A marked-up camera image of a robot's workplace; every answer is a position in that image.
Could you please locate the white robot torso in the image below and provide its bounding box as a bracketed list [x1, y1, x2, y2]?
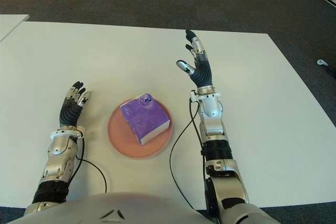
[10, 191, 211, 224]

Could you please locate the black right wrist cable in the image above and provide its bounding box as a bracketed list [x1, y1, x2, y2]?
[169, 99, 219, 218]

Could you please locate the white side table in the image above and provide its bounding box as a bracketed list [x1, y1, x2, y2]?
[0, 14, 30, 42]

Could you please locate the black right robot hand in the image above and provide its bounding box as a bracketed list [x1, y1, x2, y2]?
[176, 29, 214, 89]

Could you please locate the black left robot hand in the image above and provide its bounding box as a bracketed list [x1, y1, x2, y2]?
[59, 81, 92, 128]

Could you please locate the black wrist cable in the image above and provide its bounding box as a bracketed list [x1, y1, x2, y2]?
[75, 131, 108, 193]
[169, 99, 219, 218]

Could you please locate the purple tissue paper pack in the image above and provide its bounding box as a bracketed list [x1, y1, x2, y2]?
[120, 92, 173, 145]

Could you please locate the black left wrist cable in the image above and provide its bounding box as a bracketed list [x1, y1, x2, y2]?
[75, 131, 108, 193]

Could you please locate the round pink plate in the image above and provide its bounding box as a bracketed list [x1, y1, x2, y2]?
[107, 98, 174, 159]

